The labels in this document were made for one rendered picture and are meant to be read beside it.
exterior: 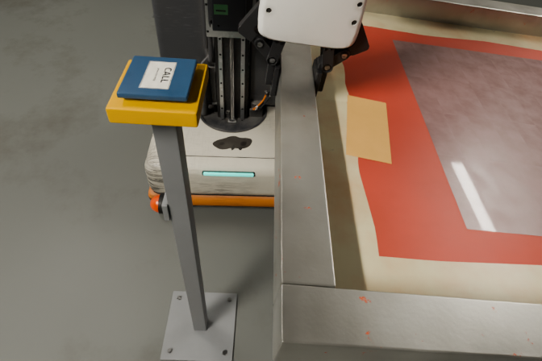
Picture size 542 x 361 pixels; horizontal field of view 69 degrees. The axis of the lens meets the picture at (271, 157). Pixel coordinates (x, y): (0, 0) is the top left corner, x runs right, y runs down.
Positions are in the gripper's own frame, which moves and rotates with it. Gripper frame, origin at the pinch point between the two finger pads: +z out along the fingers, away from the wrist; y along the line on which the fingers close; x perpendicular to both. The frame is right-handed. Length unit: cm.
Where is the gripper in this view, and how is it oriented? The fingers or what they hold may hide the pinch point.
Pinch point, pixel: (294, 77)
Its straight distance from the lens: 45.7
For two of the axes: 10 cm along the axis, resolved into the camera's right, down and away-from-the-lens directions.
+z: -1.4, 6.8, 7.2
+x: -0.2, 7.2, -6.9
